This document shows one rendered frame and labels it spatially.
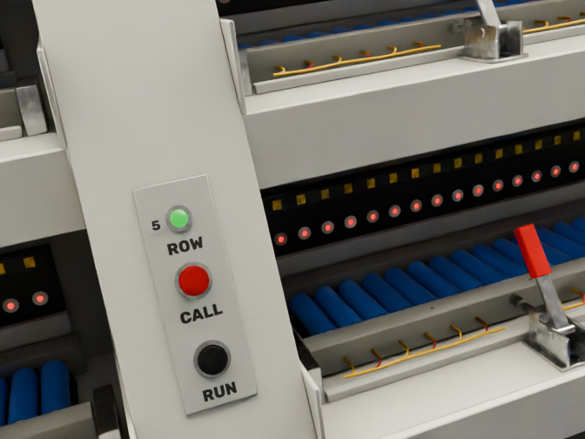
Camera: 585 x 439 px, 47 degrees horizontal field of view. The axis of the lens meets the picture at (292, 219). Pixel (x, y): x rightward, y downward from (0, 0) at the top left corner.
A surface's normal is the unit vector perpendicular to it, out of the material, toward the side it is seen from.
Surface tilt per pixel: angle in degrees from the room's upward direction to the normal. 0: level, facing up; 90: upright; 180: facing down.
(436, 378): 20
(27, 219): 110
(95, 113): 90
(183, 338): 90
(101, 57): 90
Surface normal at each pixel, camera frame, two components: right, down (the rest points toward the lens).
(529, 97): 0.32, 0.30
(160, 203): 0.26, -0.04
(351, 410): -0.12, -0.93
